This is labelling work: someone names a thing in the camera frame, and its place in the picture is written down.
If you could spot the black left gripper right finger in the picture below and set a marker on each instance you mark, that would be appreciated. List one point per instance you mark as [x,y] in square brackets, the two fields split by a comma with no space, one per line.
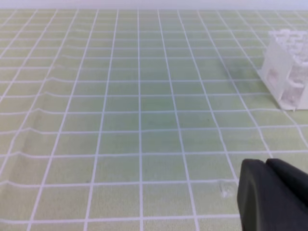
[293,178]

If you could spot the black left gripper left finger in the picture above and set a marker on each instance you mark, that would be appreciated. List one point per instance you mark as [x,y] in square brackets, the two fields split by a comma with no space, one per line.
[265,203]

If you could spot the white plastic test tube rack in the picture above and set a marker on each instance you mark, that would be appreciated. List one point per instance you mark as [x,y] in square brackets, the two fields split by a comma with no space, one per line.
[285,68]

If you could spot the green grid tablecloth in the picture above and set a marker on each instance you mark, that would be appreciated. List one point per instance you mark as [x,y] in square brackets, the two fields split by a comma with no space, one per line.
[136,120]

